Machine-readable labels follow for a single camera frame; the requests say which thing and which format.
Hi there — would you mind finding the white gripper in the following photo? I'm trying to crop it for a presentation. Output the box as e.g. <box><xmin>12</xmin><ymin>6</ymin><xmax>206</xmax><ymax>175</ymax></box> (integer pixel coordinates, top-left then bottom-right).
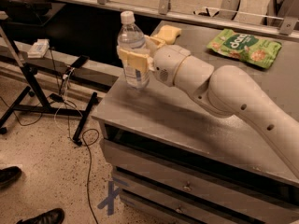
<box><xmin>117</xmin><ymin>35</ymin><xmax>191</xmax><ymax>87</ymax></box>

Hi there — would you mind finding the clear plastic water bottle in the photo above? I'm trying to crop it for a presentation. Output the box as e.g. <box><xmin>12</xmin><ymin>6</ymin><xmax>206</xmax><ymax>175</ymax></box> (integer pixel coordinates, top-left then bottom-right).
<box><xmin>118</xmin><ymin>11</ymin><xmax>150</xmax><ymax>90</ymax></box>

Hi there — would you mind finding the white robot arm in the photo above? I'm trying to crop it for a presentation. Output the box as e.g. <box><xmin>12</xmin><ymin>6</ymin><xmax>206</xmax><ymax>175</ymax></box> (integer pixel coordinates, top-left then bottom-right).
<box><xmin>117</xmin><ymin>36</ymin><xmax>299</xmax><ymax>176</ymax></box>

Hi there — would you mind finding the yellow sponge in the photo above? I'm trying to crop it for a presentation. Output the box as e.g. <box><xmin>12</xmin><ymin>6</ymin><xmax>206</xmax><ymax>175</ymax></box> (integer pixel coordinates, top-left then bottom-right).
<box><xmin>154</xmin><ymin>25</ymin><xmax>181</xmax><ymax>45</ymax></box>

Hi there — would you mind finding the black phone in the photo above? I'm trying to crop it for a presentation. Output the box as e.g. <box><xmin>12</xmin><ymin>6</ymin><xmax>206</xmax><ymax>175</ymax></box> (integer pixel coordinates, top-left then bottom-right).
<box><xmin>71</xmin><ymin>55</ymin><xmax>89</xmax><ymax>68</ymax></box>

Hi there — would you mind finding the grey drawer cabinet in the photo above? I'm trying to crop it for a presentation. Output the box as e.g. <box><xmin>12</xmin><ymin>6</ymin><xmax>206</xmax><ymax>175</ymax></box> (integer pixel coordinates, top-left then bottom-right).
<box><xmin>93</xmin><ymin>25</ymin><xmax>299</xmax><ymax>224</ymax></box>

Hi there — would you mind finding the small white box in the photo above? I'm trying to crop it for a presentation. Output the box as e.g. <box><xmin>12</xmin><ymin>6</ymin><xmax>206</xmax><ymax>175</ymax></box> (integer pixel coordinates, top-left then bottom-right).
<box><xmin>27</xmin><ymin>39</ymin><xmax>50</xmax><ymax>59</ymax></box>

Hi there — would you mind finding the green snack bag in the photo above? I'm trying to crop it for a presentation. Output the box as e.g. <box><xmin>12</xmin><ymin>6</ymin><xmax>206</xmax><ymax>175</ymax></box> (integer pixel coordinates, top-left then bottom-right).
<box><xmin>207</xmin><ymin>29</ymin><xmax>282</xmax><ymax>69</ymax></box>

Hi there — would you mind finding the black rolling stand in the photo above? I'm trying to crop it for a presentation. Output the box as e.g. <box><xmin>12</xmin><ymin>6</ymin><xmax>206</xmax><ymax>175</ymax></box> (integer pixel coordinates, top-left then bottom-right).
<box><xmin>0</xmin><ymin>26</ymin><xmax>98</xmax><ymax>146</ymax></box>

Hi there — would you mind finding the black shoe upper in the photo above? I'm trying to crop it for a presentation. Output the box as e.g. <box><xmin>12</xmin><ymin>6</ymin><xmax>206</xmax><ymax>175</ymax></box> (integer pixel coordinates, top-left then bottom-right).
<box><xmin>0</xmin><ymin>166</ymin><xmax>21</xmax><ymax>188</ymax></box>

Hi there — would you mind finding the black shoe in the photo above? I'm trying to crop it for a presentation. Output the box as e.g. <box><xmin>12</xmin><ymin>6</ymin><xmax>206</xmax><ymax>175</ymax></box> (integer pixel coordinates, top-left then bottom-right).
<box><xmin>0</xmin><ymin>166</ymin><xmax>21</xmax><ymax>188</ymax></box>
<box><xmin>16</xmin><ymin>208</ymin><xmax>64</xmax><ymax>224</ymax></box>

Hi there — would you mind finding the black shoe lower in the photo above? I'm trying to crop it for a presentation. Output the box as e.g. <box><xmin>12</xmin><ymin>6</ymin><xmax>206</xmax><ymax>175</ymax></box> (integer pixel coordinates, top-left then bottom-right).
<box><xmin>16</xmin><ymin>208</ymin><xmax>64</xmax><ymax>224</ymax></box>

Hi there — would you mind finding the white cable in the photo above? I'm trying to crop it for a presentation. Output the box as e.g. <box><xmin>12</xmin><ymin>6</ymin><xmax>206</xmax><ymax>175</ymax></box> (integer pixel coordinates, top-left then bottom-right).
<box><xmin>53</xmin><ymin>67</ymin><xmax>83</xmax><ymax>135</ymax></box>

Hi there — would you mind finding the black floor cable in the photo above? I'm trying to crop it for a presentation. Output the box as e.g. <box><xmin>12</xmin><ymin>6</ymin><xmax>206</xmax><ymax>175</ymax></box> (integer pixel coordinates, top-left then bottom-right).
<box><xmin>81</xmin><ymin>128</ymin><xmax>101</xmax><ymax>224</ymax></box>

